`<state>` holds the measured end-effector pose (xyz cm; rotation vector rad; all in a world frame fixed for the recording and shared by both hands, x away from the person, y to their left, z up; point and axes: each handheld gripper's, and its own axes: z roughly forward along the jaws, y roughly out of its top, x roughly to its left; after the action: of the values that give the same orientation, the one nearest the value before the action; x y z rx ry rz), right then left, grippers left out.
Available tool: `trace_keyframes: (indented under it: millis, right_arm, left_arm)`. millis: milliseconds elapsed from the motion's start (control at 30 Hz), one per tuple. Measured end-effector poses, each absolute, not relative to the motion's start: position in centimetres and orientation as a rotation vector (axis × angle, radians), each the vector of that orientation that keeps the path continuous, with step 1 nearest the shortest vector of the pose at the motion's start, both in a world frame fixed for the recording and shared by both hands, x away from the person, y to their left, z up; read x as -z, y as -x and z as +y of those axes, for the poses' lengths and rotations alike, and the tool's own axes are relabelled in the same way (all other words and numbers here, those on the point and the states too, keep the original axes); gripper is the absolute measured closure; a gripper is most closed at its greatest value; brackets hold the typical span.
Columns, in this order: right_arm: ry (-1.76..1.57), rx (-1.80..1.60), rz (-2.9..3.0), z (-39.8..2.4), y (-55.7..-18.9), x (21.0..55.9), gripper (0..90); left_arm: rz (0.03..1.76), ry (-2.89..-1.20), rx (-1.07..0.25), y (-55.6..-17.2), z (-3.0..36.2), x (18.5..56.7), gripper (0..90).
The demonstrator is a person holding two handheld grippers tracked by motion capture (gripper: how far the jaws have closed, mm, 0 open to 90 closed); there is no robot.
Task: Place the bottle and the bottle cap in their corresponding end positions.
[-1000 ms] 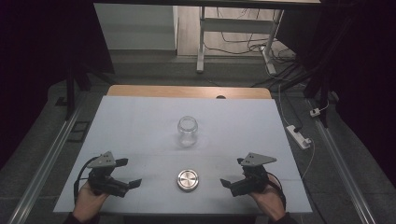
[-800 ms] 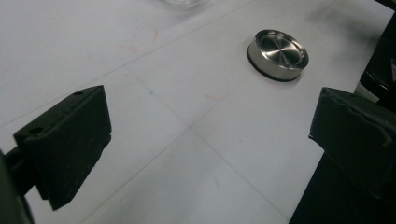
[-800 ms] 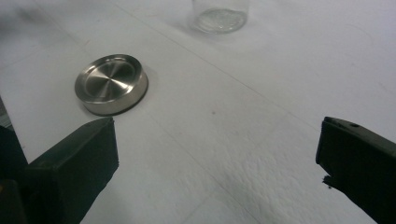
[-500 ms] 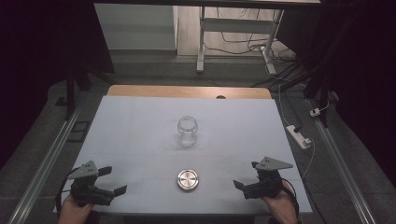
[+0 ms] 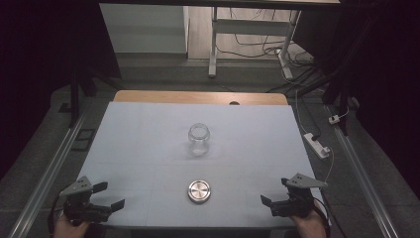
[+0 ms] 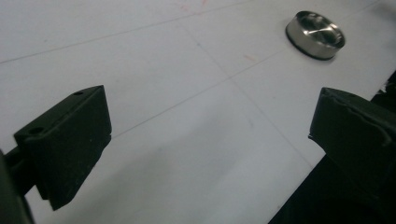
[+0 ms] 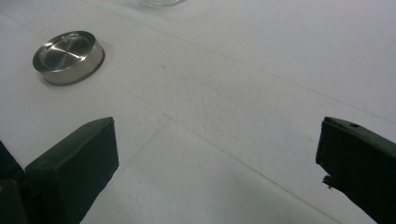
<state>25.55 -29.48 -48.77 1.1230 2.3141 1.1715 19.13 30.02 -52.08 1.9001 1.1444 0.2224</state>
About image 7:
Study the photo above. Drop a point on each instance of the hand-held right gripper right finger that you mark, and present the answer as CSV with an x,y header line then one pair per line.
x,y
361,168

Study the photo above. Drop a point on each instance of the round silver metal dish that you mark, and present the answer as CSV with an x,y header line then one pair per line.
x,y
67,57

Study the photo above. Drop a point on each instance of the clear glass jar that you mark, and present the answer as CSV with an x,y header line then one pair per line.
x,y
162,2

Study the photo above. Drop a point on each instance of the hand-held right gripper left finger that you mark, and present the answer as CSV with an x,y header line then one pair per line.
x,y
74,168

